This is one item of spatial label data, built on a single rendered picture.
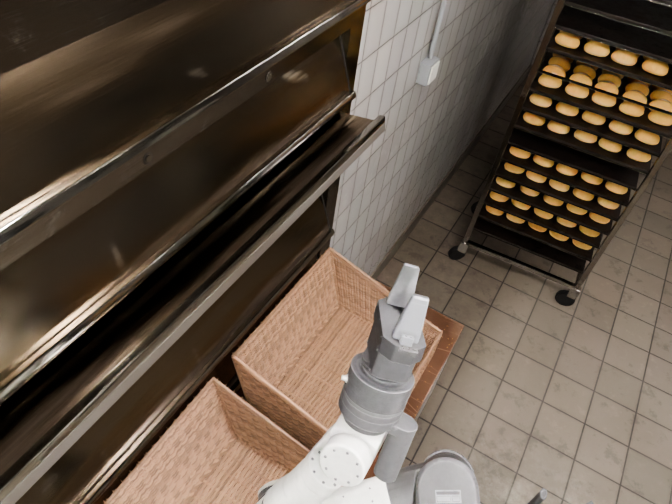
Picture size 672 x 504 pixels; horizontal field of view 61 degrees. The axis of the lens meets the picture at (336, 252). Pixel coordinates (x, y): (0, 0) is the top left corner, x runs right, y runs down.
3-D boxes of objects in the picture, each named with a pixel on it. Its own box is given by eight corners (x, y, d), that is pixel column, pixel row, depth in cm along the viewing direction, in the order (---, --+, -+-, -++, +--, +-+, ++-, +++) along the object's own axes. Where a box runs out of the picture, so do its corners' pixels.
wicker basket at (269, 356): (228, 403, 183) (226, 355, 163) (321, 293, 219) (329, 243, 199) (359, 487, 169) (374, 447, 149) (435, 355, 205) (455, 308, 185)
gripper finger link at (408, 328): (433, 298, 67) (416, 341, 69) (407, 291, 66) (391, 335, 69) (435, 304, 65) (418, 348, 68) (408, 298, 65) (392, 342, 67)
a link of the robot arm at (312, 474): (368, 390, 84) (318, 438, 90) (345, 423, 76) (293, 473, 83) (400, 420, 83) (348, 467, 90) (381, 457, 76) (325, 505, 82)
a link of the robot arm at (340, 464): (357, 365, 82) (336, 424, 87) (327, 403, 73) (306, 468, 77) (430, 400, 79) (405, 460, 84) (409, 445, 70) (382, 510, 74)
